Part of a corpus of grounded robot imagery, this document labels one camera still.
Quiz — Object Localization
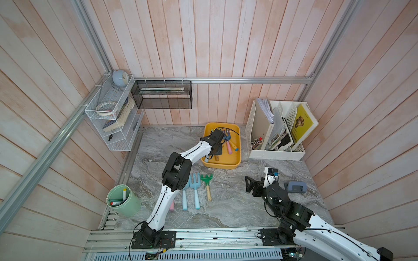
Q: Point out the dark blue rake yellow handle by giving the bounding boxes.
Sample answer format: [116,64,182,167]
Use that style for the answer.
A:
[224,129,239,151]

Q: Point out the dark green rake wooden handle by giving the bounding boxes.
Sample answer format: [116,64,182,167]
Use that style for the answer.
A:
[200,174,213,202]

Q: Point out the light blue fork white handle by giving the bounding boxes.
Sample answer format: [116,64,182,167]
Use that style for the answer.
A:
[189,174,201,210]

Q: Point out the light blue fork teal handle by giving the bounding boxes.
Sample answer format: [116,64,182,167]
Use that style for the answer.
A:
[182,180,190,211]

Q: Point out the purple fork pink handle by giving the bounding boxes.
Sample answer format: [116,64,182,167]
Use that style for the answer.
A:
[169,201,175,212]

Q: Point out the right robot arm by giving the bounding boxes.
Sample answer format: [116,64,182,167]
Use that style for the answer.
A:
[245,176,394,261]

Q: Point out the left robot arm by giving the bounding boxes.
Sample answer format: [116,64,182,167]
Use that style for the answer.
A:
[133,129,225,246]

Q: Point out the yellow plastic storage box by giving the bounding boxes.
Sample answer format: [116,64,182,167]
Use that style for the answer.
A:
[201,122,242,170]

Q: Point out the blue grey small device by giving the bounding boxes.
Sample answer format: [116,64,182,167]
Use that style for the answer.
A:
[284,181,308,194]

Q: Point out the bundle of pens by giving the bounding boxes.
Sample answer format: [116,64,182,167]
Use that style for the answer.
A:
[251,137,263,150]

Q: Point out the white plastic file organizer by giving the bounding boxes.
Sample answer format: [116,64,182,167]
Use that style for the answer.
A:
[246,98,319,161]

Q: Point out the white papers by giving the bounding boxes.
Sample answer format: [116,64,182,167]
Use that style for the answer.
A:
[256,98,274,124]

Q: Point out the grey folder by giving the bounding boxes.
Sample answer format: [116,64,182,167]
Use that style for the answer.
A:
[266,105,287,151]

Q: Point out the yellow book with mushroom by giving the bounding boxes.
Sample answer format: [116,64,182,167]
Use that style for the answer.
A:
[291,103,319,151]

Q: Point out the green plastic cup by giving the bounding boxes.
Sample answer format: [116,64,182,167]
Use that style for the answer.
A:
[106,184,141,216]

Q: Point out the grey round clock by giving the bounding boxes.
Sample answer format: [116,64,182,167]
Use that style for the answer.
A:
[112,70,130,88]

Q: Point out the roll of tape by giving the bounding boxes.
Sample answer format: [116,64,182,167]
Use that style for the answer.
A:
[95,101,117,116]

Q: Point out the purple rake pink handle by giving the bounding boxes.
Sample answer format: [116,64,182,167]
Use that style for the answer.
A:
[226,139,233,154]

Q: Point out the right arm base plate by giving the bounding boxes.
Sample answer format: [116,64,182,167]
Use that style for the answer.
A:
[260,227,296,246]

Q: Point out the black mesh wall basket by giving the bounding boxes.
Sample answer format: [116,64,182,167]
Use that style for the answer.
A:
[131,79,193,110]

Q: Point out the white wire mesh shelf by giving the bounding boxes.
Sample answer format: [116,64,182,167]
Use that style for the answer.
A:
[85,73,144,151]

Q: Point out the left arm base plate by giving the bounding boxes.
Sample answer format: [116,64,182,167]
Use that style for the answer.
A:
[131,231,176,250]

